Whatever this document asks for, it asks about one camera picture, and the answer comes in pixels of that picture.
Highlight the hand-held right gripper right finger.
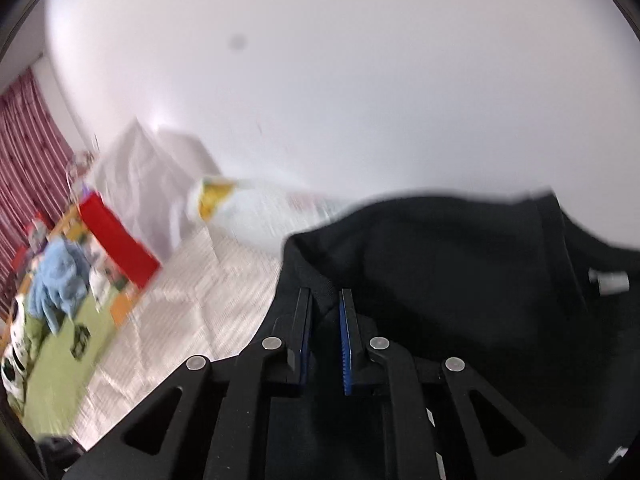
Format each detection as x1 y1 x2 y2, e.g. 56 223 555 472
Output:
339 288 576 480

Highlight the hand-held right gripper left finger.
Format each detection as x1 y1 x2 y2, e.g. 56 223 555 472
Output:
62 287 321 480

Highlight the black sweatshirt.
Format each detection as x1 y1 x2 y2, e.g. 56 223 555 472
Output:
260 191 640 480

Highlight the striped quilted mattress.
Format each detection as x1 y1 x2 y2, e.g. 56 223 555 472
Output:
70 225 296 453

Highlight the rolled white yellow-print sheet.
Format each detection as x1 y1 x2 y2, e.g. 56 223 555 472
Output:
185 175 351 252

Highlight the orange wooden board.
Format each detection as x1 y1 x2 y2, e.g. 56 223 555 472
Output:
109 291 139 327

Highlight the red cardboard box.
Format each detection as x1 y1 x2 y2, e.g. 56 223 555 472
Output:
77 192 162 291

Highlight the small dark packet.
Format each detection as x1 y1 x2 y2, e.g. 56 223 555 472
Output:
70 325 92 361

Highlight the white Uniqlo shopping bag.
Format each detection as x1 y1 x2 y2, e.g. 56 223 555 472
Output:
92 117 223 256

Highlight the green floor mat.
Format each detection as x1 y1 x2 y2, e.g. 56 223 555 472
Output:
15 290 123 436

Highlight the blue cloth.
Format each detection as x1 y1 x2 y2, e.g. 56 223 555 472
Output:
27 239 93 335

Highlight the black and white plush toy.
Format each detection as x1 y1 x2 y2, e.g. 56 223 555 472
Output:
0 294 32 403

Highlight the red striped curtain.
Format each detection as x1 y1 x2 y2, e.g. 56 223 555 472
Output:
0 67 76 311

